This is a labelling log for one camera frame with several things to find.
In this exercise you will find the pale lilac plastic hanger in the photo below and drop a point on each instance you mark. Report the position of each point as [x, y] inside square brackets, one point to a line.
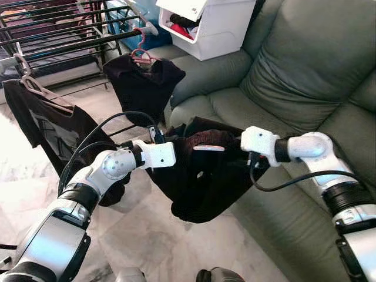
[208, 148]

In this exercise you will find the black garment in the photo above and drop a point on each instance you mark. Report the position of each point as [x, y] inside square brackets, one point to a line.
[200, 188]

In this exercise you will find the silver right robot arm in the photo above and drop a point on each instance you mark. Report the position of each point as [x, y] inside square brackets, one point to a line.
[329, 170]

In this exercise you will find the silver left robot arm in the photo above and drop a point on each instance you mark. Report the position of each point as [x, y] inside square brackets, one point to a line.
[88, 188]

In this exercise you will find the red plastic hanger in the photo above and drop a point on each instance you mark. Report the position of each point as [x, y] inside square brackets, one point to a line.
[143, 54]

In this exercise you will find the pale pink plastic hanger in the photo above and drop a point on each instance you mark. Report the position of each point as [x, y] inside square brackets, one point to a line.
[44, 97]

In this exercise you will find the dark navy garment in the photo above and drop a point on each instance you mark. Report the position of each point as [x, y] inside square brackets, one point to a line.
[144, 88]

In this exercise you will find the grey-green sofa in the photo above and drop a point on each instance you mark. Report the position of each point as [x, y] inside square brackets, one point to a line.
[305, 76]

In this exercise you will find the red cloth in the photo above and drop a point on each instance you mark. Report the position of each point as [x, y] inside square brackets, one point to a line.
[181, 30]

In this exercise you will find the black shirt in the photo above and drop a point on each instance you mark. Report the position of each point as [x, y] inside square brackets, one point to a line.
[53, 135]

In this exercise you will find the grey left robot leg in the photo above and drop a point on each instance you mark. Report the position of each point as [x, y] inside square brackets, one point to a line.
[130, 275]

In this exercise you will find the white shelf unit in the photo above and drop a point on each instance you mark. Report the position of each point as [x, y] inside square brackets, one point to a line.
[220, 29]

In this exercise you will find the black folded cloth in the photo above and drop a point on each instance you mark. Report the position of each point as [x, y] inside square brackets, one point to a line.
[185, 20]

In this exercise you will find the black metal drying rack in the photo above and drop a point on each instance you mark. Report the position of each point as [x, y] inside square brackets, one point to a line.
[59, 26]

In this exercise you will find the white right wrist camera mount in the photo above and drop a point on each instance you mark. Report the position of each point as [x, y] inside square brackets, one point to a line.
[259, 142]

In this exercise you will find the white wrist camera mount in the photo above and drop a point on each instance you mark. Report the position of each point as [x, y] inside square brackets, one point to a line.
[259, 142]
[157, 155]

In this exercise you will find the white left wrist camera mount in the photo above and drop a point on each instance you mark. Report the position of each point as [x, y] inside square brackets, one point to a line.
[157, 155]

